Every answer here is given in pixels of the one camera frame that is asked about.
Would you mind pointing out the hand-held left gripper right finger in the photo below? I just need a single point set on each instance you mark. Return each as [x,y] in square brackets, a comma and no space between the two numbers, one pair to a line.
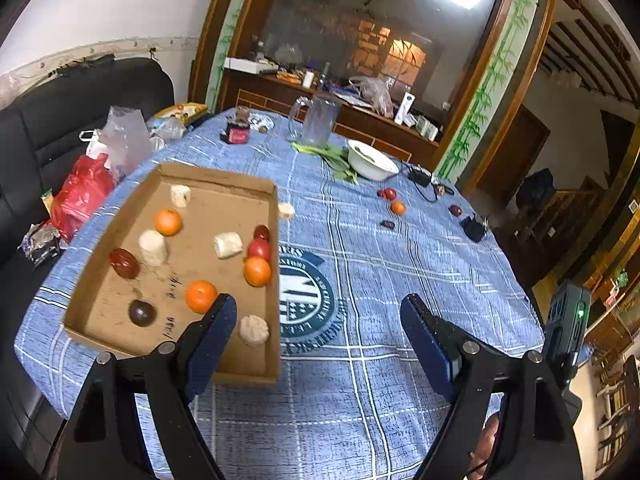
[425,345]

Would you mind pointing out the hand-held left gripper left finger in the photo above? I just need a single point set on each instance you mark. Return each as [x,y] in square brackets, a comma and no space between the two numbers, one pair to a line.
[215,345]

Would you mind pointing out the white corn cob piece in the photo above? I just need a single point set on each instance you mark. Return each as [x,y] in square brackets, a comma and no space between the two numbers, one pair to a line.
[228,245]
[286,211]
[180,195]
[152,248]
[253,330]

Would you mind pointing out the orange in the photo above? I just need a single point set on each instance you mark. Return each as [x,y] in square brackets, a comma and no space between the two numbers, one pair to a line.
[168,222]
[398,207]
[201,296]
[257,271]

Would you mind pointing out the dark purple plum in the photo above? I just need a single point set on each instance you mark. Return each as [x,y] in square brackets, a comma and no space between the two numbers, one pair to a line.
[141,313]

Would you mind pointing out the red tomato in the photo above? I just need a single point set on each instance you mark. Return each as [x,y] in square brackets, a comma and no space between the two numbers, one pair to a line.
[388,193]
[259,249]

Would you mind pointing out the dark red jujube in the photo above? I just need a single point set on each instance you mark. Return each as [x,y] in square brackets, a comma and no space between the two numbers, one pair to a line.
[387,224]
[261,232]

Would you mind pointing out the brown cardboard tray box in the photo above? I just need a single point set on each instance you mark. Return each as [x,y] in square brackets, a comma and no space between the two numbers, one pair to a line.
[210,210]

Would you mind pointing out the person's right hand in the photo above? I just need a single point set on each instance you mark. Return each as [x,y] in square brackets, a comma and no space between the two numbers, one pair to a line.
[487,440]

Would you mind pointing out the wooden chair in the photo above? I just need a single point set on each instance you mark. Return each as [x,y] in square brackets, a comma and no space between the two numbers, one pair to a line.
[617,400]

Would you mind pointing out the black pouch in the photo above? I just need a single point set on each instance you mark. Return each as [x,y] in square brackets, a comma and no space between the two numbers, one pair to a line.
[474,228]

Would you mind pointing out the blue plaid tablecloth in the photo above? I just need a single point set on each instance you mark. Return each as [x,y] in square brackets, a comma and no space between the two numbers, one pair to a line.
[350,240]

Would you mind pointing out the dark bag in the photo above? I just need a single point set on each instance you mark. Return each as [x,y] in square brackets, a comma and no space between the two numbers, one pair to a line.
[537,188]

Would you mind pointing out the black charger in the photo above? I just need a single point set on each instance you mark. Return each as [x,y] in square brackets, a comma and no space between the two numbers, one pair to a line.
[418,176]

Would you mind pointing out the white bowl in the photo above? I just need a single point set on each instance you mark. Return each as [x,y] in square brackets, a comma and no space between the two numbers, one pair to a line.
[375,167]

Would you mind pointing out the green leaves in bowl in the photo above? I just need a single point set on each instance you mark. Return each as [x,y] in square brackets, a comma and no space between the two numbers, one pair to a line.
[367,153]

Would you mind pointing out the dark crumpled packet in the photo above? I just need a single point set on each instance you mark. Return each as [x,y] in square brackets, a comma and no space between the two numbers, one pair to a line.
[42,242]

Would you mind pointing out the red plastic bag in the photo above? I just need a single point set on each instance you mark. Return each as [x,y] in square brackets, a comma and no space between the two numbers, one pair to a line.
[80,195]

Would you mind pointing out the green leafy vegetable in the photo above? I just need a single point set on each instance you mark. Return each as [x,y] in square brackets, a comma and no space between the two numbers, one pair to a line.
[332,157]

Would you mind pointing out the pink jar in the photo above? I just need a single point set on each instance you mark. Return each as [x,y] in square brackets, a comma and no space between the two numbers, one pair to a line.
[237,131]

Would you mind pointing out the small white boxes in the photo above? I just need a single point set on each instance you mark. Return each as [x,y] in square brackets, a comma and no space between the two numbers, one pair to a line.
[427,128]

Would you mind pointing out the clear plastic bag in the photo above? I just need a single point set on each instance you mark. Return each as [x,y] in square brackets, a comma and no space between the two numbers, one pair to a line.
[122,137]

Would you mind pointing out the small patterned plate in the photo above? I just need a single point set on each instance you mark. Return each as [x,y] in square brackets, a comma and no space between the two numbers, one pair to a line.
[262,122]

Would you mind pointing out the wooden sideboard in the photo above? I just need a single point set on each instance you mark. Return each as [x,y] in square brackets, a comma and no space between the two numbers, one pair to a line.
[360,125]

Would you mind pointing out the yellow snack packet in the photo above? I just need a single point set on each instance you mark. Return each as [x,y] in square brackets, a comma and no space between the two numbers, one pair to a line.
[180,110]

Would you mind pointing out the tall white box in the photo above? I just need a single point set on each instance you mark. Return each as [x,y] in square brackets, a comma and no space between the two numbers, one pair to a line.
[405,108]

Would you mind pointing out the clear glass pitcher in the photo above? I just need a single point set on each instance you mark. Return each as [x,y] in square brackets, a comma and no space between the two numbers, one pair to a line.
[314,120]

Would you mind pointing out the wooden framed glass partition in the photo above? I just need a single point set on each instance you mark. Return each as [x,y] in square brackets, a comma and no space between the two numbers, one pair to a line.
[500,85]

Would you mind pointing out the pink plastic bag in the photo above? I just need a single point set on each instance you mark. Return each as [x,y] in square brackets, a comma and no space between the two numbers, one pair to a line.
[372,93]

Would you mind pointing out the white cup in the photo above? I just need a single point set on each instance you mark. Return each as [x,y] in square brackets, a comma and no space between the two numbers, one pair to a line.
[308,79]

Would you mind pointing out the flat white box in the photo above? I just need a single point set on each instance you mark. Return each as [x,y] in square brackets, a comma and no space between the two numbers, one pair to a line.
[245,64]

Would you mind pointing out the black leather sofa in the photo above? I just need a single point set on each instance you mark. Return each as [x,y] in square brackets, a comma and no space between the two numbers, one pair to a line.
[30,125]

